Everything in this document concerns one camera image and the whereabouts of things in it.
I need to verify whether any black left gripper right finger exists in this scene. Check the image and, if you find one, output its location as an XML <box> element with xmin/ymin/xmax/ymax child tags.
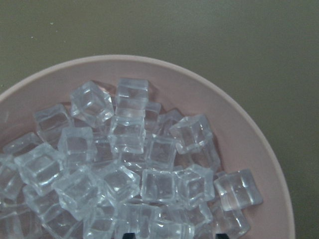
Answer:
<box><xmin>215</xmin><ymin>233</ymin><xmax>229</xmax><ymax>239</ymax></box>

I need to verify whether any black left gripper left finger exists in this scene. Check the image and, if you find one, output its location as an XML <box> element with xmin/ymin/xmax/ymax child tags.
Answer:
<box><xmin>123</xmin><ymin>233</ymin><xmax>136</xmax><ymax>239</ymax></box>

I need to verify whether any pink bowl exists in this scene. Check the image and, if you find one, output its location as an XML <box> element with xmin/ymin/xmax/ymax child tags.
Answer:
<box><xmin>0</xmin><ymin>55</ymin><xmax>295</xmax><ymax>239</ymax></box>

